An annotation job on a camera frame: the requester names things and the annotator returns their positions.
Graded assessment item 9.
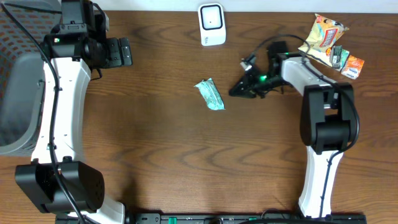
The teal wipes pack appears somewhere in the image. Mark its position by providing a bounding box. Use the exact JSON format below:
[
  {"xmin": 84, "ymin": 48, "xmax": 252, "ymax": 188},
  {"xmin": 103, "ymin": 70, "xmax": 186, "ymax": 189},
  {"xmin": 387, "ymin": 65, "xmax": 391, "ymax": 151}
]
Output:
[{"xmin": 195, "ymin": 78, "xmax": 225, "ymax": 111}]

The yellow wet wipes pack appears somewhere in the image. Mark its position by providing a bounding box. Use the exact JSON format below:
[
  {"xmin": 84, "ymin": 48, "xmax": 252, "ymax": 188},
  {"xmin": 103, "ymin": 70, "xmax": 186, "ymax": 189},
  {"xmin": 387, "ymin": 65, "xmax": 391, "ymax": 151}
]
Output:
[{"xmin": 298, "ymin": 14, "xmax": 349, "ymax": 67}]

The dark green round-label packet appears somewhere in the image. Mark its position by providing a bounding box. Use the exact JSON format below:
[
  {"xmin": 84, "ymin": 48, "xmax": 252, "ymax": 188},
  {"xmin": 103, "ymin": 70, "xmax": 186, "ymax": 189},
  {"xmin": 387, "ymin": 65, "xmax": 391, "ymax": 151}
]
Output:
[{"xmin": 330, "ymin": 45, "xmax": 343, "ymax": 69}]

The orange tissue pack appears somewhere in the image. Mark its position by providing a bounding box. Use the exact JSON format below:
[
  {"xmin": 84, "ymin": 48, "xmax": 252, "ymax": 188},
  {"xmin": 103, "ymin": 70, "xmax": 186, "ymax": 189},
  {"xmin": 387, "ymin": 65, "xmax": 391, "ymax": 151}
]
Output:
[{"xmin": 340, "ymin": 55, "xmax": 364, "ymax": 80}]

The teal tissue pack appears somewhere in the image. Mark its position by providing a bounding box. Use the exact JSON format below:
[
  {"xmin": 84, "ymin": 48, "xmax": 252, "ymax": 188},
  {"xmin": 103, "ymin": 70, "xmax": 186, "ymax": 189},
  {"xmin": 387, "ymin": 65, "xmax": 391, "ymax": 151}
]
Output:
[{"xmin": 339, "ymin": 49, "xmax": 350, "ymax": 72}]

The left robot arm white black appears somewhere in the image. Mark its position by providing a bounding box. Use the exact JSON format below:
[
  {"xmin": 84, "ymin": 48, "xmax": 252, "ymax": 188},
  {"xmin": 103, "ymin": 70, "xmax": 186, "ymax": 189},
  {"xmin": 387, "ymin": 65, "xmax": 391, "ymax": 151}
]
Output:
[{"xmin": 15, "ymin": 0, "xmax": 133, "ymax": 223}]

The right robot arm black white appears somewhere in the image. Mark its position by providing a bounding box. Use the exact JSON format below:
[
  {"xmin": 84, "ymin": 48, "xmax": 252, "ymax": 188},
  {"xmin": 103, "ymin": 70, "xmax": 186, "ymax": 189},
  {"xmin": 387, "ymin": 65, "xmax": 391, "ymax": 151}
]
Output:
[{"xmin": 229, "ymin": 41, "xmax": 359, "ymax": 219}]

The black mesh plastic basket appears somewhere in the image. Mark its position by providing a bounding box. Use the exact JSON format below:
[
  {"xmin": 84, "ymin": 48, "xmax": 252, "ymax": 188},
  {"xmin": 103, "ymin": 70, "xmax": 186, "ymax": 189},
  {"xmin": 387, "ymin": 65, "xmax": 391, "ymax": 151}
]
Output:
[{"xmin": 1, "ymin": 0, "xmax": 61, "ymax": 157}]

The black cable right side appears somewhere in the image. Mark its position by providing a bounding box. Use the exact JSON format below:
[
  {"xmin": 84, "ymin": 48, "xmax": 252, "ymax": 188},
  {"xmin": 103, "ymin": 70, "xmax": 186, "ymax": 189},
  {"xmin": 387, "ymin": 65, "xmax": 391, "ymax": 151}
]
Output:
[{"xmin": 244, "ymin": 33, "xmax": 361, "ymax": 218}]

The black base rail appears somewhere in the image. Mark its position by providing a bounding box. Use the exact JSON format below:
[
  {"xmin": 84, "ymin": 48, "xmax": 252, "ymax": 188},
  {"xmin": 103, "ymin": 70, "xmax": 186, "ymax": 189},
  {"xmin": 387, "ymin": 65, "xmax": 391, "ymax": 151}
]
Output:
[{"xmin": 55, "ymin": 212, "xmax": 368, "ymax": 224}]

